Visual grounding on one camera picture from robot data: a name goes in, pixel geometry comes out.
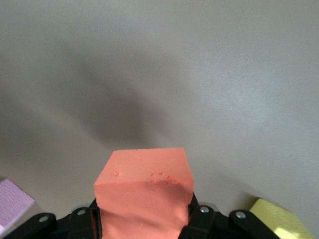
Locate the pink foam cube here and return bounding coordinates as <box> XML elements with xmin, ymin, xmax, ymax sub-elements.
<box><xmin>0</xmin><ymin>177</ymin><xmax>35</xmax><ymax>234</ymax></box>

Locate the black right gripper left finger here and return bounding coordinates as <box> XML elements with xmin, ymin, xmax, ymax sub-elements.
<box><xmin>2</xmin><ymin>200</ymin><xmax>103</xmax><ymax>239</ymax></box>

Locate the orange foam cube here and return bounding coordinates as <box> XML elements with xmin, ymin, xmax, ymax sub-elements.
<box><xmin>94</xmin><ymin>147</ymin><xmax>195</xmax><ymax>239</ymax></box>

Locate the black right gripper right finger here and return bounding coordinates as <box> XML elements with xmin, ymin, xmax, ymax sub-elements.
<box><xmin>180</xmin><ymin>194</ymin><xmax>276</xmax><ymax>239</ymax></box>

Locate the yellow foam cube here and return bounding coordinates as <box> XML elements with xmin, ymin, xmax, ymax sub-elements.
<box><xmin>249</xmin><ymin>198</ymin><xmax>315</xmax><ymax>239</ymax></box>

